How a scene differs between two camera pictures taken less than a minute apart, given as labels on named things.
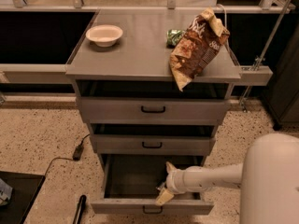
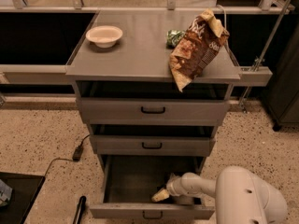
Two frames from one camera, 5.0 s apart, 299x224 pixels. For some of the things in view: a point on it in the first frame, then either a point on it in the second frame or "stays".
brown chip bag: (197, 46) stays
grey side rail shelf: (254, 76) stays
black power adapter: (78, 152) stays
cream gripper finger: (170, 168) -> (173, 178)
